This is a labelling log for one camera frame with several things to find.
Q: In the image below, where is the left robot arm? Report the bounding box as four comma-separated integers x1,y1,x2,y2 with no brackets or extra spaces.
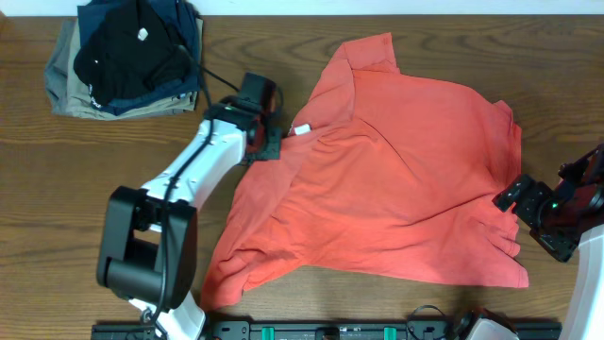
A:
91,96,280,339

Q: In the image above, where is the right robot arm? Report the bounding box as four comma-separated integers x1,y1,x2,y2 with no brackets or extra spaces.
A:
455,150,603,340

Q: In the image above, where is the navy folded garment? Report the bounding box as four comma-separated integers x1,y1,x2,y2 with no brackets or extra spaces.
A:
74,0,200,116

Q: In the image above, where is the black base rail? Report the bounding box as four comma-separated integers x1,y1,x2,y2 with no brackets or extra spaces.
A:
91,321,562,340

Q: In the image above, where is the khaki folded garment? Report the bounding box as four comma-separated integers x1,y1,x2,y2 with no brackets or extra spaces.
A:
62,21,197,121

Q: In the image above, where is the coral red t-shirt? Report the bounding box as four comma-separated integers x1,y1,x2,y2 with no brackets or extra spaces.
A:
201,33,529,310

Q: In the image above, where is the grey folded garment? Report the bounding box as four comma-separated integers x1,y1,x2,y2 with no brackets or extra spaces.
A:
43,20,76,115

